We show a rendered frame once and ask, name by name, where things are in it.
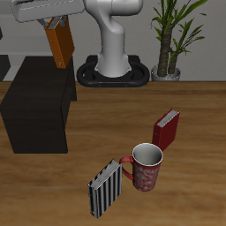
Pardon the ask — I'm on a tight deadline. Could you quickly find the red patterned mug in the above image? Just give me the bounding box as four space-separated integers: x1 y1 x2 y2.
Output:
118 142 164 193

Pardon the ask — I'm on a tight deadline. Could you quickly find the dark wooden cabinet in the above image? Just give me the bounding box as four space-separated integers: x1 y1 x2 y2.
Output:
0 56 78 154

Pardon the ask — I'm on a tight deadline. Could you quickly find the black white striped book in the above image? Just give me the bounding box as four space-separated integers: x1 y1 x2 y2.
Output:
87 158 124 220

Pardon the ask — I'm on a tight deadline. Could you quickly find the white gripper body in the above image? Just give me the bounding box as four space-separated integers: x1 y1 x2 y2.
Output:
11 0 87 24

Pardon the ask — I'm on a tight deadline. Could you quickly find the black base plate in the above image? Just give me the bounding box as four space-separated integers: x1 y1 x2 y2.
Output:
76 54 151 88

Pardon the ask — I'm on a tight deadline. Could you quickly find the orange book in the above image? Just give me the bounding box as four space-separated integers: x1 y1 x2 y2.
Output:
44 16 76 70

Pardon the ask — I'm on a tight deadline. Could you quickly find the red book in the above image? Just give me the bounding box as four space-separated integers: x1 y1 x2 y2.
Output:
151 108 181 153

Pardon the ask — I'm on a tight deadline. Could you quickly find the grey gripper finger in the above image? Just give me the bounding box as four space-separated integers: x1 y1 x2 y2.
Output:
56 16 68 28
37 19 50 29

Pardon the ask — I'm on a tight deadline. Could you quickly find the green pot plant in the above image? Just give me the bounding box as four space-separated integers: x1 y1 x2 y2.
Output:
149 0 208 83

